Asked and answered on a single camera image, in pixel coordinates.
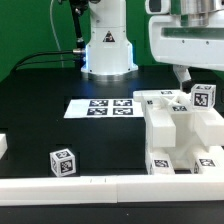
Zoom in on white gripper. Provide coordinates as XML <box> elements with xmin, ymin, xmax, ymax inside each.
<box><xmin>145</xmin><ymin>0</ymin><xmax>224</xmax><ymax>92</ymax></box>

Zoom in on small tagged cube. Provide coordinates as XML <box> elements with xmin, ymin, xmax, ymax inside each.
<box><xmin>191</xmin><ymin>84</ymin><xmax>216</xmax><ymax>110</ymax></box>

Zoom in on white chair seat block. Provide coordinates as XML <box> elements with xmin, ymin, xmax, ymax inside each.
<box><xmin>165</xmin><ymin>114</ymin><xmax>201</xmax><ymax>170</ymax></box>

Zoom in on white tagged block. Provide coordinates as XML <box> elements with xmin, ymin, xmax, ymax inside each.
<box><xmin>145</xmin><ymin>148</ymin><xmax>175</xmax><ymax>175</ymax></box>

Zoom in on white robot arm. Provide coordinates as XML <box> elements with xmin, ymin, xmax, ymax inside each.
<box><xmin>82</xmin><ymin>0</ymin><xmax>224</xmax><ymax>87</ymax></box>

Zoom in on white tagged sheet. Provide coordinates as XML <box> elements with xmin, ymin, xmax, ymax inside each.
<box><xmin>64</xmin><ymin>98</ymin><xmax>143</xmax><ymax>119</ymax></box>

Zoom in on white tagged cube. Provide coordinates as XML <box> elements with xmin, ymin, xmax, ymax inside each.
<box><xmin>50</xmin><ymin>148</ymin><xmax>76</xmax><ymax>177</ymax></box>

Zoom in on white block left edge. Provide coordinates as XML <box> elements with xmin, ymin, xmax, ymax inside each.
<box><xmin>0</xmin><ymin>134</ymin><xmax>8</xmax><ymax>159</ymax></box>

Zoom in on black cable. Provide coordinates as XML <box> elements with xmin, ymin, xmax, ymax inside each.
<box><xmin>9</xmin><ymin>48</ymin><xmax>84</xmax><ymax>75</ymax></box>

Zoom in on white front rail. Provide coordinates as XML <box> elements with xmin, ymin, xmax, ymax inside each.
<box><xmin>0</xmin><ymin>174</ymin><xmax>224</xmax><ymax>206</ymax></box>

